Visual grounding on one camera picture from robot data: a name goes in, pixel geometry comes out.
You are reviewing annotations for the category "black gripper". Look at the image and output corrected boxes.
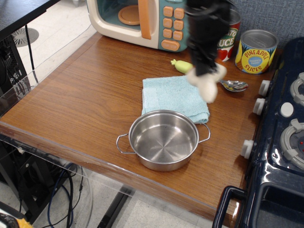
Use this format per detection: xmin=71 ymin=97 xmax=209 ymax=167
xmin=187 ymin=11 xmax=230 ymax=76

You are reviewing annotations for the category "plush white brown mushroom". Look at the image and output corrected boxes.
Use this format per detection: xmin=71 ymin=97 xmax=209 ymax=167
xmin=186 ymin=63 xmax=227 ymax=104

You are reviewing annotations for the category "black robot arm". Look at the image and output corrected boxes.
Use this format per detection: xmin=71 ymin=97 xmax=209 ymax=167
xmin=185 ymin=0 xmax=231 ymax=76

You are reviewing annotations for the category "toy microwave cream teal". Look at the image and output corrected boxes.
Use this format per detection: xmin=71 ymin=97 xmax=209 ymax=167
xmin=86 ymin=0 xmax=189 ymax=52

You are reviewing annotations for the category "tomato sauce can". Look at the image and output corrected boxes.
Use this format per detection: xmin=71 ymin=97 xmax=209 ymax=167
xmin=217 ymin=9 xmax=241 ymax=62

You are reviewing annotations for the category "light blue folded cloth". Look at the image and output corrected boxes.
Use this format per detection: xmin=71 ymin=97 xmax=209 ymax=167
xmin=142 ymin=76 xmax=210 ymax=123

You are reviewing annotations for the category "white stove knob upper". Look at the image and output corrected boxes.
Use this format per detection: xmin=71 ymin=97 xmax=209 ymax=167
xmin=258 ymin=80 xmax=271 ymax=96

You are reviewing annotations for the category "white stove knob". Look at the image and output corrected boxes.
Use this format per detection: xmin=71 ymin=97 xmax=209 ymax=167
xmin=258 ymin=80 xmax=271 ymax=96
xmin=253 ymin=98 xmax=266 ymax=115
xmin=240 ymin=140 xmax=254 ymax=159

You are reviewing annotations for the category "white stove knob middle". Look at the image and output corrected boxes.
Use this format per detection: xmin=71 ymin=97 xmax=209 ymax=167
xmin=253 ymin=98 xmax=266 ymax=115

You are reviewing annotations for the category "stainless steel pot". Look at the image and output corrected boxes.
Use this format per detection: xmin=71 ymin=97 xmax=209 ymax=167
xmin=126 ymin=110 xmax=211 ymax=172

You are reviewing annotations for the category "white stove knob lower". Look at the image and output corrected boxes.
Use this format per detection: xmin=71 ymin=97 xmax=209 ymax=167
xmin=240 ymin=140 xmax=254 ymax=159

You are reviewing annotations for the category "dark blue toy stove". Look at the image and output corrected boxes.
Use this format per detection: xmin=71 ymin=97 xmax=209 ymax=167
xmin=212 ymin=38 xmax=304 ymax=228

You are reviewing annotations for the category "floor vent grille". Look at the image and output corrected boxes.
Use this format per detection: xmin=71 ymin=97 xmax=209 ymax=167
xmin=12 ymin=28 xmax=39 ymax=43

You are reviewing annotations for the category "black desk at left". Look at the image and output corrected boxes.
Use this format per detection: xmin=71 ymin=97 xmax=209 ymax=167
xmin=0 ymin=0 xmax=59 ymax=40

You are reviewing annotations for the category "clear acrylic table guard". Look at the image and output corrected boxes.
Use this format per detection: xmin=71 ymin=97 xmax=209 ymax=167
xmin=0 ymin=23 xmax=136 ymax=198

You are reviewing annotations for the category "spoon with green handle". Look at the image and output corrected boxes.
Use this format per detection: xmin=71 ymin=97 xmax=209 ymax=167
xmin=171 ymin=59 xmax=248 ymax=92

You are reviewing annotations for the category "blue cable under table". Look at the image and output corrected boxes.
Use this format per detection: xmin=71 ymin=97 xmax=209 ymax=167
xmin=47 ymin=166 xmax=84 ymax=228

